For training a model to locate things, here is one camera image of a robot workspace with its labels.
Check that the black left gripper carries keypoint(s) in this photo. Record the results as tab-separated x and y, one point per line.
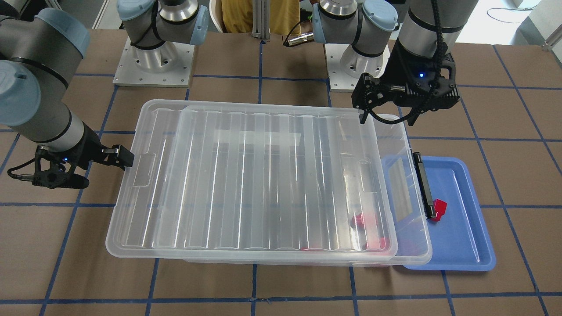
402	66

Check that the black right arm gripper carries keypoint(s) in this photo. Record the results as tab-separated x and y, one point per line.
86	148

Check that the clear plastic box lid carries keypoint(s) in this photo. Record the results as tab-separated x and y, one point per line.
245	180

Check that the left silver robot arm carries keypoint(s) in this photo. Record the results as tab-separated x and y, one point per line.
426	28

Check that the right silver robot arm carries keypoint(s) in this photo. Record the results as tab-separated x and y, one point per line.
40	57

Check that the clear plastic storage box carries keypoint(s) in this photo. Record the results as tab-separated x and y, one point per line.
136	214

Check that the blue plastic tray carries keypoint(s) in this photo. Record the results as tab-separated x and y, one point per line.
459	241

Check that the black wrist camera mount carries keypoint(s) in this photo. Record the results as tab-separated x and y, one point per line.
371	92

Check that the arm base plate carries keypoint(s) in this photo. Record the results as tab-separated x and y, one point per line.
170	65
345	66

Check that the black box latch handle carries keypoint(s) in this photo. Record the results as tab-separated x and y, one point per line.
426	195

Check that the aluminium frame post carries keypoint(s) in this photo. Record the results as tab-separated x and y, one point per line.
261	19

